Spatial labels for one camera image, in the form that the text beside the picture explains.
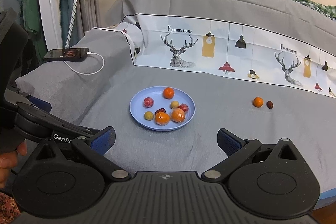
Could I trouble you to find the green-yellow small fruit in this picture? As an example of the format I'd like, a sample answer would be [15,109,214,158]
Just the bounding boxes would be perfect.
[170,101,179,109]
[144,111,154,121]

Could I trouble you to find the grey printed sofa cover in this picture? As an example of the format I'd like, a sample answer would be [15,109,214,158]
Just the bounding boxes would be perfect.
[16,0,335,192]

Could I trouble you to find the dark red jujube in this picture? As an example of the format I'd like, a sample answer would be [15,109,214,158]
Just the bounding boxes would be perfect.
[266,101,273,109]
[155,108,166,115]

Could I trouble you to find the red fruit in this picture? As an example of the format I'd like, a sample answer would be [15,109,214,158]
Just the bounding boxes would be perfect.
[178,103,189,113]
[143,97,154,108]

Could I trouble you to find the black smartphone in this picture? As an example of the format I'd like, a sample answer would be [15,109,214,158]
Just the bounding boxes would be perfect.
[43,48,89,62]

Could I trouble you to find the blue plastic plate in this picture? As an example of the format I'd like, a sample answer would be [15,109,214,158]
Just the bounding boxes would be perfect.
[129,86,196,132]

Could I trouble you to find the person's left hand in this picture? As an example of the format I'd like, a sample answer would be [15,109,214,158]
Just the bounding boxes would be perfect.
[0,141,27,189]

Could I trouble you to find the small orange top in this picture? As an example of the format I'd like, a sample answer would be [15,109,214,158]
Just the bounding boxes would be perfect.
[252,97,264,108]

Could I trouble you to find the white charging cable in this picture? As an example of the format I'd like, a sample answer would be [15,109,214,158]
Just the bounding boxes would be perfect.
[63,52,106,76]

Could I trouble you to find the small orange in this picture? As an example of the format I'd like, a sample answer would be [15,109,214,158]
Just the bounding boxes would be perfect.
[163,87,175,100]
[252,97,264,108]

